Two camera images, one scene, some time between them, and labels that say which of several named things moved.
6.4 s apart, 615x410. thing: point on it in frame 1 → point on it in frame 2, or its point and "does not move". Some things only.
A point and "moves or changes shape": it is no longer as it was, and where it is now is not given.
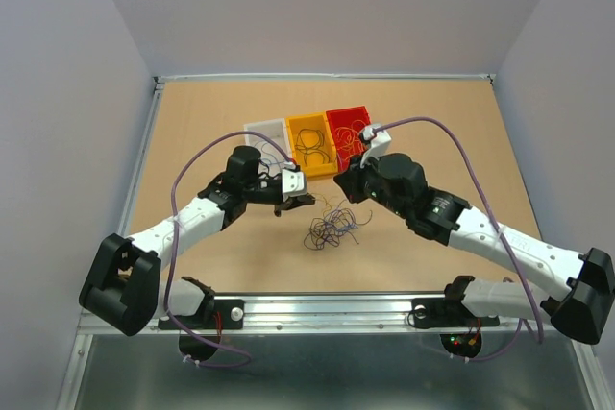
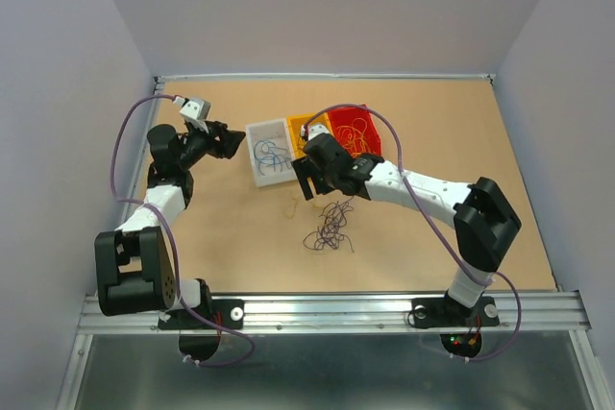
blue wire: (272, 156) moves or changes shape
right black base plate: (445, 312) does not move
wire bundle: (334, 223) moves or changes shape
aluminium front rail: (348, 315) does not move
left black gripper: (293, 202) → (229, 140)
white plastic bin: (269, 156) does not move
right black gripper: (351, 180) → (305, 167)
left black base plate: (221, 314) does not move
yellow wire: (325, 200) → (294, 206)
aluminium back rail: (328, 76) does not move
